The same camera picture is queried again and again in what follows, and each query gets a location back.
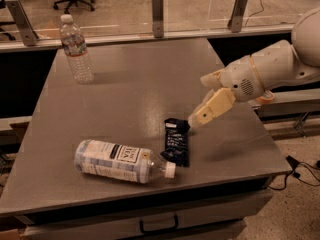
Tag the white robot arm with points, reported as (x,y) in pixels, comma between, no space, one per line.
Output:
(284,63)

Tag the lying blue label tea bottle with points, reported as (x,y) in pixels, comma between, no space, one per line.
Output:
(127,163)

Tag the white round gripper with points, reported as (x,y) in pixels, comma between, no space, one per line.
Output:
(238,77)

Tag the middle metal glass bracket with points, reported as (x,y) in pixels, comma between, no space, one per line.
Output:
(157,18)

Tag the left metal glass bracket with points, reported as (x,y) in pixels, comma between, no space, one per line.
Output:
(27,33)

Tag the black drawer handle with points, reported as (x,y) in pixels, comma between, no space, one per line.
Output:
(158,224)

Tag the dark blue rxbar wrapper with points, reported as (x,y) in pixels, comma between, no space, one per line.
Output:
(176,142)

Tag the metal glass bracket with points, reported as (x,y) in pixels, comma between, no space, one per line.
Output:
(157,18)
(27,33)
(236,19)

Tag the orange tape roll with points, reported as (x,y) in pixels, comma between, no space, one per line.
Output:
(266,98)

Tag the metal side rail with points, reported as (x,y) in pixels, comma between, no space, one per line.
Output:
(287,103)

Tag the right metal glass bracket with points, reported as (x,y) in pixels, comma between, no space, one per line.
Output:
(236,19)

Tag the clear upright water bottle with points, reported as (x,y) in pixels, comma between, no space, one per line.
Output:
(76,51)

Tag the grey table drawer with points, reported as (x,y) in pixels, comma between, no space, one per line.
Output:
(220,218)

